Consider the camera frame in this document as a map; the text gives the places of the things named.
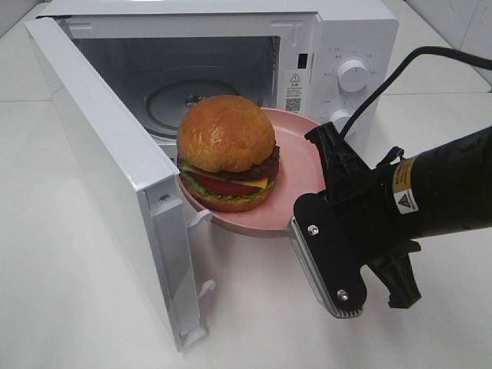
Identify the glass microwave turntable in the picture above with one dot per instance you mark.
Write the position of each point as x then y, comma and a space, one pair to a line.
167, 106

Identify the pink round plate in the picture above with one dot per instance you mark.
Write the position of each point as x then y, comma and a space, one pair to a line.
299, 173

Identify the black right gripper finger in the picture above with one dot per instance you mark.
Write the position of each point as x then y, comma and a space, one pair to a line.
396, 273
338, 159

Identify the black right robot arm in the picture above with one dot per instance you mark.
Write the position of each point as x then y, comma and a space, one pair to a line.
453, 186

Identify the white dial knob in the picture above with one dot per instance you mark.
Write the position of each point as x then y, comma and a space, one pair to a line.
353, 75
339, 118

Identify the white microwave oven body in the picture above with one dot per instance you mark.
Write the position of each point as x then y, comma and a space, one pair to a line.
286, 52

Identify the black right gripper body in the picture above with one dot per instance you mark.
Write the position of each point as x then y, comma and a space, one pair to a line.
373, 206

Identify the upper white dial knob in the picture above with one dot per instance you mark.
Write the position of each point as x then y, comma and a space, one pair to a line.
353, 75

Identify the white microwave door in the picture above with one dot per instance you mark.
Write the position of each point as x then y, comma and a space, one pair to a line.
133, 181

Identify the burger with lettuce and cheese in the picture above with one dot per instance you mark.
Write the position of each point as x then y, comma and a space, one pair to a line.
228, 156

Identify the lower white dial knob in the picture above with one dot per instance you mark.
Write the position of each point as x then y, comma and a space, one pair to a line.
339, 118

